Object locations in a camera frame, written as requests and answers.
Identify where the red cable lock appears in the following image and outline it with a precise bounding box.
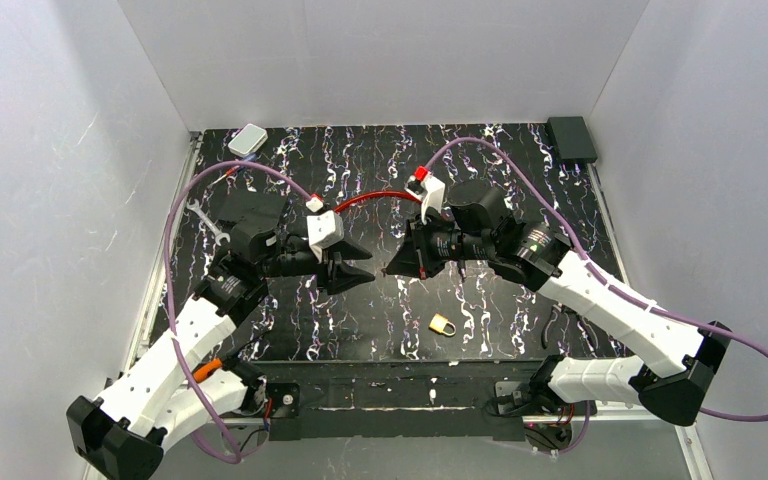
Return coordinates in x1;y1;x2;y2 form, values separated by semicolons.
333;190;420;213

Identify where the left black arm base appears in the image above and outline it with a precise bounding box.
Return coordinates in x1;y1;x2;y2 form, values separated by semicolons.
266;382;301;419

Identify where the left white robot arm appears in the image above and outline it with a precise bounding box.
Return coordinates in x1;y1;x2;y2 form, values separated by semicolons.
66;194;375;479

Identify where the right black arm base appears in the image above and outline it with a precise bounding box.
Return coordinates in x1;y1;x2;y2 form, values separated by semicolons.
487;380;598;423

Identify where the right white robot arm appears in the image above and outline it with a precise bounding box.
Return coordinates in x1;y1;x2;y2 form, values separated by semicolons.
385;181;730;426

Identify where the black flat box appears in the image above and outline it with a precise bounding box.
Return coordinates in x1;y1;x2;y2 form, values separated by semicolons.
217;190;288;224

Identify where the brass padlock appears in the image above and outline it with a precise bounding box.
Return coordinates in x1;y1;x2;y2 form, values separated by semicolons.
428;314;457;337

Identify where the silver wrench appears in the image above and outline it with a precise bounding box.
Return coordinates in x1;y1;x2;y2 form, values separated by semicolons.
186;199;230;245

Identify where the red blue screwdriver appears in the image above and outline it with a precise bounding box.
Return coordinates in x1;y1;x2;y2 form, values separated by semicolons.
211;166;240;186

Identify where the white rectangular box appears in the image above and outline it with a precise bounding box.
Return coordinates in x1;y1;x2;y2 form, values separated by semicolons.
227;123;268;158

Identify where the black corner box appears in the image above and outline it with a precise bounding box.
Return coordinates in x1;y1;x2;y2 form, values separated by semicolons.
546;116;598;166

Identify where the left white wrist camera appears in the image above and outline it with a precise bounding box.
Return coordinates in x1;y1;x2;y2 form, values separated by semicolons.
305;194;345;264

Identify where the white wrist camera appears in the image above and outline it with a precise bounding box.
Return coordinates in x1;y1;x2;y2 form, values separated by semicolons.
305;194;345;264
405;166;446;224

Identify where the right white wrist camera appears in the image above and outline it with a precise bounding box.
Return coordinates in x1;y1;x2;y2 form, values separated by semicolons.
405;166;446;224

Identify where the orange cable connector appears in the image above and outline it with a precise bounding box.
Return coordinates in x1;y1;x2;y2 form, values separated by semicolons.
192;358;223;383

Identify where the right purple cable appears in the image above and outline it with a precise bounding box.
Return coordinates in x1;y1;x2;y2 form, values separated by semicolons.
423;136;768;423

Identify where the purple cable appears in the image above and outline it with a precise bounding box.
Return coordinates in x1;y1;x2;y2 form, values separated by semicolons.
423;136;768;423
162;159;312;465

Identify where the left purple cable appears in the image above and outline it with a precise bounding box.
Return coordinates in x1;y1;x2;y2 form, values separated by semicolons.
162;159;312;465

